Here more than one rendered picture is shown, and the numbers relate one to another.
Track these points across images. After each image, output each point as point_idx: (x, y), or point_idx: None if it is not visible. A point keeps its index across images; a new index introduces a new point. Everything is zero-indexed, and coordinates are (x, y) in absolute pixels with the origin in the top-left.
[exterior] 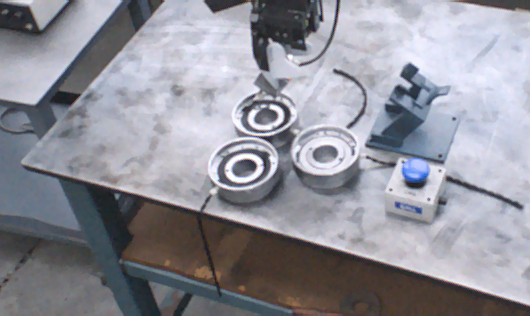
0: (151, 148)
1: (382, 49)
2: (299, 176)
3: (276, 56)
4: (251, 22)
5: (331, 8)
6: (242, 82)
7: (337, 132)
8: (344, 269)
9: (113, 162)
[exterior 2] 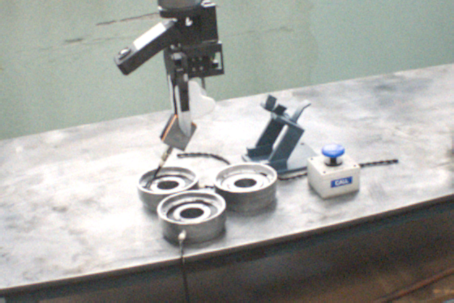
0: (83, 244)
1: (199, 135)
2: (239, 203)
3: (193, 94)
4: (173, 62)
5: (127, 131)
6: (109, 186)
7: (237, 171)
8: None
9: (61, 262)
